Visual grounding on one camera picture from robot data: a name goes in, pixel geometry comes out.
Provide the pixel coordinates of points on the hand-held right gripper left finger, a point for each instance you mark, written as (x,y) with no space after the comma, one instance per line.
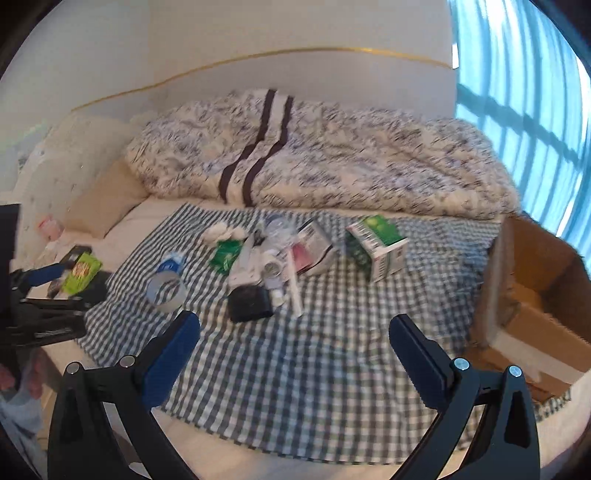
(178,341)

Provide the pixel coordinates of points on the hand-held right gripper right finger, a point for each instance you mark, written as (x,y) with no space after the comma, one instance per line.
(415,355)

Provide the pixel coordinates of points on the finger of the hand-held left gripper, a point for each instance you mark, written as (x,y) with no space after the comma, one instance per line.
(44,273)
(51,323)

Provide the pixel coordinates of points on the bottle blue label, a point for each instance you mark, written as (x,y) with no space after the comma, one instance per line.
(173,265)

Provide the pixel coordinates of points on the white tissue wad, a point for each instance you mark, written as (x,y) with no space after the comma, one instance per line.
(238,233)
(214,230)

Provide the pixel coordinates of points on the green white carton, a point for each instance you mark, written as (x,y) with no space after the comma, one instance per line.
(376,240)

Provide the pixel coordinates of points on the pink rose tin box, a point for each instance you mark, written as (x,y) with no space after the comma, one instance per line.
(304,256)

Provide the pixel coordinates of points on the cardboard box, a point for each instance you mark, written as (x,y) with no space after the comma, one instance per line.
(549,277)

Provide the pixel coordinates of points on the person's left hand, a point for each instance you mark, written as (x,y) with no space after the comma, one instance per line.
(34,374)

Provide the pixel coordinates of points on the green snack packet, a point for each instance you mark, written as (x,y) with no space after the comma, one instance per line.
(81,272)

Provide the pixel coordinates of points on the small black device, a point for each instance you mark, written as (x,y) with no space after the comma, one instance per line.
(76,251)

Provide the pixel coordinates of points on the small pink container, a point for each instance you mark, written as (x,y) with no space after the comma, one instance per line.
(48,226)

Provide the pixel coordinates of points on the clear tape roll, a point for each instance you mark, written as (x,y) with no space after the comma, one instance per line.
(152,290)

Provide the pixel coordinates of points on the black wallet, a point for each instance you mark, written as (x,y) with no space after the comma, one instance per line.
(249,304)

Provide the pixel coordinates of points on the beige pillow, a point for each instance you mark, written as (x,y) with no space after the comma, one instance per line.
(106,203)

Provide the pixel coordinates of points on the green foil packet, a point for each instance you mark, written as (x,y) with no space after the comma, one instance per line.
(224,256)

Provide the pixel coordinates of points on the white lace pillow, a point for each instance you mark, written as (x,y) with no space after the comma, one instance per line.
(69,152)

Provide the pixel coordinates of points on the blue white checkered cloth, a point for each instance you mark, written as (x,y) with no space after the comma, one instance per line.
(300,369)

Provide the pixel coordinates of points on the white cylindrical container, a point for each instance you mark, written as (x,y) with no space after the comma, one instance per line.
(272,270)

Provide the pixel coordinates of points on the white thin tube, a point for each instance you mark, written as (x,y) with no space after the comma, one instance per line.
(294,290)

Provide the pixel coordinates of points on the clear plastic bottle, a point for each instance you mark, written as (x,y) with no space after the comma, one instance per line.
(279,228)

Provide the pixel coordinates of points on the patterned striped duvet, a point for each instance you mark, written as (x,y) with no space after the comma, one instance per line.
(346,152)

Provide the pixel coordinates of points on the sheer window curtain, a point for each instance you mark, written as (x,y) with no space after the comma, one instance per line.
(521,92)

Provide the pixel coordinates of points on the white headboard gold trim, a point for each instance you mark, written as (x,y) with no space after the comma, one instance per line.
(323,78)

